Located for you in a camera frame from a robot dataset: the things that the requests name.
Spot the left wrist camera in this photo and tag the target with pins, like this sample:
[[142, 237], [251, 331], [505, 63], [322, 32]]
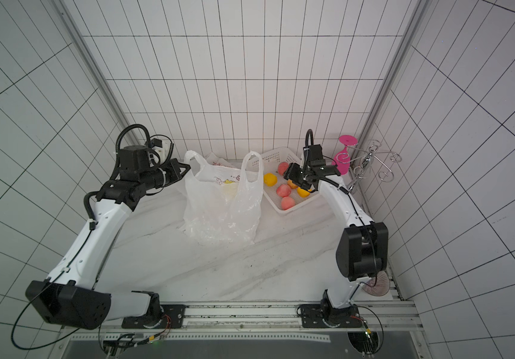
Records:
[[163, 147]]

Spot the pink plastic wine glass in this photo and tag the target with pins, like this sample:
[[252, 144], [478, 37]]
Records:
[[342, 158]]

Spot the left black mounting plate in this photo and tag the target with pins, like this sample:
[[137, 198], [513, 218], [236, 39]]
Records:
[[171, 316]]

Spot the silver metal glass rack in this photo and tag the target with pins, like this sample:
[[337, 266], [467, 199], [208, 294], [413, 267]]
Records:
[[371, 160]]

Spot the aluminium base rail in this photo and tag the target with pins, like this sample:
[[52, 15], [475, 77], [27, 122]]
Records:
[[259, 321]]

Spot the black mounting plate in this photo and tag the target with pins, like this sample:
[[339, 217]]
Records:
[[325, 316], [171, 316]]

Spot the white bag with red print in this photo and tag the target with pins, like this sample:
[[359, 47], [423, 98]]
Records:
[[213, 159]]

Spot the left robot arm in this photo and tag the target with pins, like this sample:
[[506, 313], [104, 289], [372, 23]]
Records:
[[144, 166]]

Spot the orange pink peach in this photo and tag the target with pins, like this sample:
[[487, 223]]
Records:
[[292, 184]]

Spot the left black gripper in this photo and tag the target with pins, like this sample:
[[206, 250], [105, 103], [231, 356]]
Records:
[[176, 173]]

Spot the translucent white plastic bag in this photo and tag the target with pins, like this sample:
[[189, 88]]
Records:
[[223, 204]]

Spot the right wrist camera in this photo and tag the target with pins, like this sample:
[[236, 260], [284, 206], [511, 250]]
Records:
[[313, 156]]

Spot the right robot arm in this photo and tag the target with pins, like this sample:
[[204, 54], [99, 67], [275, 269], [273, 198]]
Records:
[[362, 251]]

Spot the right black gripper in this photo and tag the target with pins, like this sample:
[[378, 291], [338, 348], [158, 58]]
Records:
[[296, 173]]

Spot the yellow peach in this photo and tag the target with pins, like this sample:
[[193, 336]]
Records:
[[303, 193], [270, 179]]

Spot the white perforated plastic basket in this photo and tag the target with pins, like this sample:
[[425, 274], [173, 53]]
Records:
[[270, 162]]

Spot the pink peach top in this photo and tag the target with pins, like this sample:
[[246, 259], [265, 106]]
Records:
[[282, 168]]

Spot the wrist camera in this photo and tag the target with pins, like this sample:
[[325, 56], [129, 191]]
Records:
[[163, 147], [313, 156]]

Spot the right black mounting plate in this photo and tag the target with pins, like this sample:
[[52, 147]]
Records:
[[325, 316]]

